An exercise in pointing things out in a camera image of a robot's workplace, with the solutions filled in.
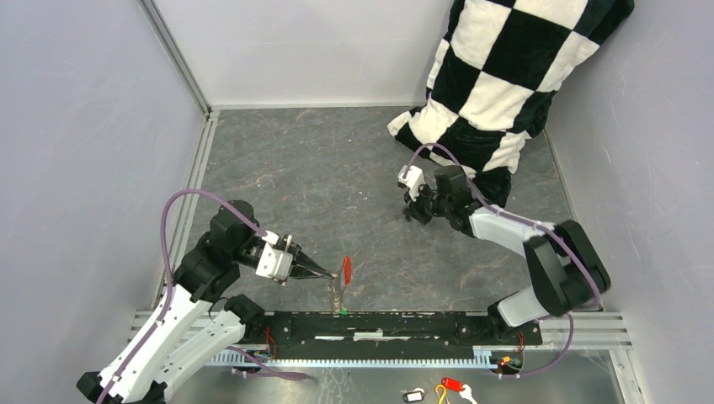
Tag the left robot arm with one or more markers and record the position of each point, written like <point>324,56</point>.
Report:
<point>159,359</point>

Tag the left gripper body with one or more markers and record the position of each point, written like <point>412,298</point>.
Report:
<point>290,245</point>

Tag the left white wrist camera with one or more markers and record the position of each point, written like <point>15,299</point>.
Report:
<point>269,260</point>

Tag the white slotted cable duct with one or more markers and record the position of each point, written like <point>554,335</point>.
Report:
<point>480,359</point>

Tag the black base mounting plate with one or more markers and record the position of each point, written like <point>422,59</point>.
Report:
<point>381,349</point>

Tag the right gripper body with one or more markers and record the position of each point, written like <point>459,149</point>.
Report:
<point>428,204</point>

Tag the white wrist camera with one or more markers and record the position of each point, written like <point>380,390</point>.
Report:
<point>269,260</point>
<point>411,178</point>

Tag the red key tag with keyring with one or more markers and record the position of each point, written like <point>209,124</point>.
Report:
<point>339,285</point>

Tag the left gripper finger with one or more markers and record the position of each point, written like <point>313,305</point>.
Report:
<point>301,272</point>
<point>303,259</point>

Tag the black white checkered blanket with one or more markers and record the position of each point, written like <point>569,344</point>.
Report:
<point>494,76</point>

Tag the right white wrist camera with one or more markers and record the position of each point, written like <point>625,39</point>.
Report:
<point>411,178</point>

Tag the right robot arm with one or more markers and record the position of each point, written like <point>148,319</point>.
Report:
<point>565,271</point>

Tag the red key tag bottom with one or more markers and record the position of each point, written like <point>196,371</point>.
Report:
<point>452,384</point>

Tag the yellow carabiner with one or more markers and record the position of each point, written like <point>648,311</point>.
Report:
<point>441,394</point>

